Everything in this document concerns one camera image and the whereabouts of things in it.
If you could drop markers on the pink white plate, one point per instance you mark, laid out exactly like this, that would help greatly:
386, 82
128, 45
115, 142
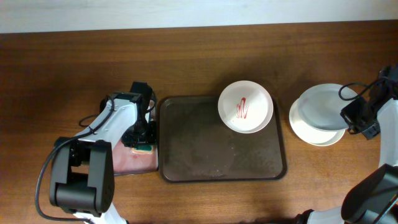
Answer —
245, 107

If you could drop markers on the large brown serving tray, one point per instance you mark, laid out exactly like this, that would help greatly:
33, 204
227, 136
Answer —
196, 146

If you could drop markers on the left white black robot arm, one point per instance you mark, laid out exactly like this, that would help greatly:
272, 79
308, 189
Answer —
82, 173

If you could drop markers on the pale green plate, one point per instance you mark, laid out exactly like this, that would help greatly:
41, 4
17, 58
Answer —
320, 107

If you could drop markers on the white plate front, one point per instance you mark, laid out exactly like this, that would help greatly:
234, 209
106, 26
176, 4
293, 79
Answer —
309, 134

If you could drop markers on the green yellow sponge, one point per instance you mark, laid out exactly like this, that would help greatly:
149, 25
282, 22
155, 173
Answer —
143, 149

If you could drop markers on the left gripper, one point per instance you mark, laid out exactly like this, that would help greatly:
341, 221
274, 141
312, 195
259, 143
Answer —
151, 138

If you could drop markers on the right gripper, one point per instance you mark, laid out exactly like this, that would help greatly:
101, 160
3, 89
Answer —
346, 112

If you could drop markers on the small black tray red liquid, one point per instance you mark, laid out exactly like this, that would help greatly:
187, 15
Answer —
136, 155

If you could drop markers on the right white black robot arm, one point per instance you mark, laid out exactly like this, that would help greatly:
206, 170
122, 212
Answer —
374, 199

